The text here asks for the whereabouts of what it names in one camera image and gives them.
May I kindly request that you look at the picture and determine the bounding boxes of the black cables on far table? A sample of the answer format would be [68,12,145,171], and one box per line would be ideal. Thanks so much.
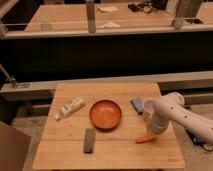
[127,1,163,14]

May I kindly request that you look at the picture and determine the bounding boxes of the black and blue cable bundle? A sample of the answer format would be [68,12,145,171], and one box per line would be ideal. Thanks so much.
[187,130,213,152]

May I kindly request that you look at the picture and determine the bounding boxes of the grey metal post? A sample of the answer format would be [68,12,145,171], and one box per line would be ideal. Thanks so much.
[86,0,96,33]

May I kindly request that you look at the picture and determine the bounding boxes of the blue sponge block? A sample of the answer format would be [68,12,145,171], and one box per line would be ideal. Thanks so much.
[131,98,143,114]

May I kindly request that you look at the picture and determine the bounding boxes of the white tube with label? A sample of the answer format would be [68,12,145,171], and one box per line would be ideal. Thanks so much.
[54,96,85,121]

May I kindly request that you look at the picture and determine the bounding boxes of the white paper on far table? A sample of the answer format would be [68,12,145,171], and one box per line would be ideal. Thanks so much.
[99,21,121,28]

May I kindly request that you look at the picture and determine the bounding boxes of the brown cardboard box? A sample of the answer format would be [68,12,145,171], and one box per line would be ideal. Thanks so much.
[0,121,31,171]

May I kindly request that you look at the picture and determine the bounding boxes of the orange pepper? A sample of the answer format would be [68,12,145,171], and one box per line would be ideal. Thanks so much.
[135,136,158,144]

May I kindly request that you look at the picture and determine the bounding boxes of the white plastic cup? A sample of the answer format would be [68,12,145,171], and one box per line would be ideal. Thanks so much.
[143,99,154,121]

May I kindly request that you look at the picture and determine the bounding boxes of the orange ceramic bowl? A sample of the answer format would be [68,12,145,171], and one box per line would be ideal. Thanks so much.
[89,100,122,130]

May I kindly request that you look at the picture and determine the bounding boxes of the dark grey rectangular block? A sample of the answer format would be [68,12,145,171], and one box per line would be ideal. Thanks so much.
[83,128,96,153]

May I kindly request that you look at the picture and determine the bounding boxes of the metal clamp at left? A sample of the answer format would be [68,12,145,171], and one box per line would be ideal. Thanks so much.
[0,63,17,88]

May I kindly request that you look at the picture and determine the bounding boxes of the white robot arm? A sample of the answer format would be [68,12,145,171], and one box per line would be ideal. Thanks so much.
[143,92,213,144]

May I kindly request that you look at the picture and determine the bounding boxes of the white sheet on far table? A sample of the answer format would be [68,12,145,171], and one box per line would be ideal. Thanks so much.
[97,6,119,12]

